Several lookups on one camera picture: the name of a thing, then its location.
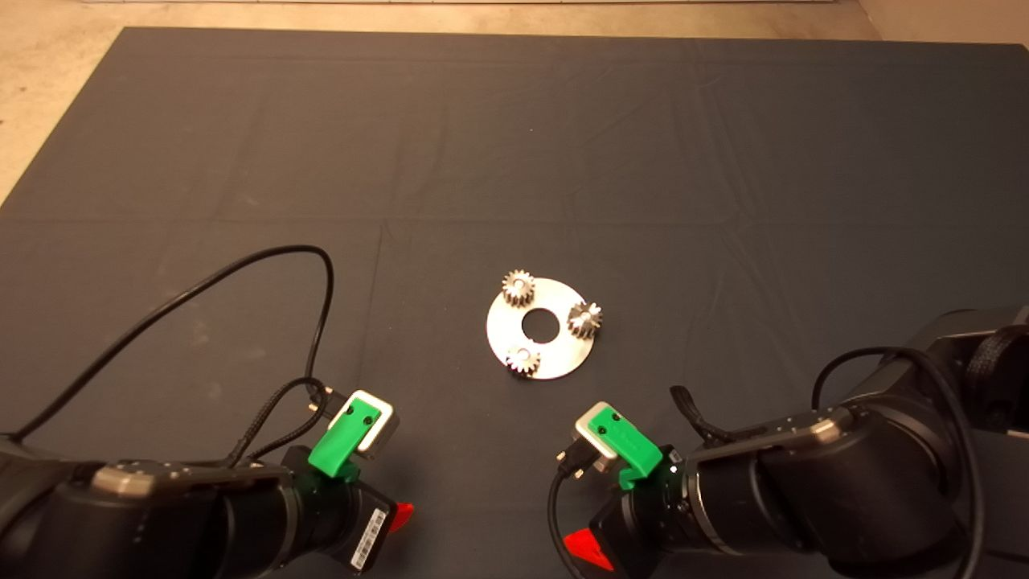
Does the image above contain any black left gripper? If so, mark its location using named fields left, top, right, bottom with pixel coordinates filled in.
left=281, top=445, right=416, bottom=577

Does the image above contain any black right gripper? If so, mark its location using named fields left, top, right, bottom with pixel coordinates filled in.
left=562, top=445, right=702, bottom=579

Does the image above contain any small steel planetary gear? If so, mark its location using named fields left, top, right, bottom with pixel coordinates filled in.
left=506, top=343, right=542, bottom=378
left=567, top=301, right=605, bottom=339
left=501, top=269, right=538, bottom=308

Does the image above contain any round metal carrier plate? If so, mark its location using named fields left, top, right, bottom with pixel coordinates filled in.
left=486, top=277, right=596, bottom=380

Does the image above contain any dark grey table cloth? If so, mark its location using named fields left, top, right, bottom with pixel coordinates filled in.
left=0, top=28, right=1029, bottom=579

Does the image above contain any black camera cable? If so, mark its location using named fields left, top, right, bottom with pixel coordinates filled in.
left=12, top=244, right=348, bottom=443
left=547, top=347, right=986, bottom=579

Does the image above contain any small silver camera box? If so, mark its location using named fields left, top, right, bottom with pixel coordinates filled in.
left=346, top=389, right=401, bottom=462
left=556, top=400, right=621, bottom=481

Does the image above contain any bright green camera mount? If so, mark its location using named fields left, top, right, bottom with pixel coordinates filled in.
left=586, top=405, right=665, bottom=492
left=307, top=400, right=383, bottom=485

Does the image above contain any black braided cable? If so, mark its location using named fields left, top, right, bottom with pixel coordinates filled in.
left=223, top=376, right=332, bottom=470
left=669, top=385, right=766, bottom=445

